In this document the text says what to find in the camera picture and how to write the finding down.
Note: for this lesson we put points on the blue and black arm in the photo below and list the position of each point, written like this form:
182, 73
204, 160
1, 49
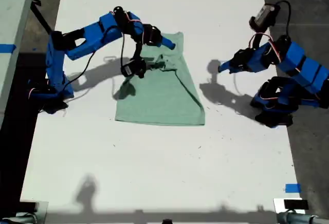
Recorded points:
90, 36
308, 72

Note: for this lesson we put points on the pale side table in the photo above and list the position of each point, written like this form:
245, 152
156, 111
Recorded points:
13, 3

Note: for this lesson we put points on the blue tape strip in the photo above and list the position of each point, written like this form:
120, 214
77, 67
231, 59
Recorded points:
293, 188
7, 48

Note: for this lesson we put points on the black camera stalk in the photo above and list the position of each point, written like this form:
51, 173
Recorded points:
138, 52
255, 41

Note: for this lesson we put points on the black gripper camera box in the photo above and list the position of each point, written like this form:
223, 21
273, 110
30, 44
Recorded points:
264, 14
129, 69

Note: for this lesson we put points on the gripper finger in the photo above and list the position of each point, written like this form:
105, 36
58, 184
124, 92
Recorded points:
226, 69
167, 40
225, 64
167, 45

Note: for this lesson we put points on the small black box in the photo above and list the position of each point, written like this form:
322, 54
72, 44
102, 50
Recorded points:
295, 204
27, 206

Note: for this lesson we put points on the pale green T-shirt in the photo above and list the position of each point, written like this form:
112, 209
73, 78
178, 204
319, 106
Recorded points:
159, 100

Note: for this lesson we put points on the small shiny plate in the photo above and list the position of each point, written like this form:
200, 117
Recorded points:
278, 204
42, 211

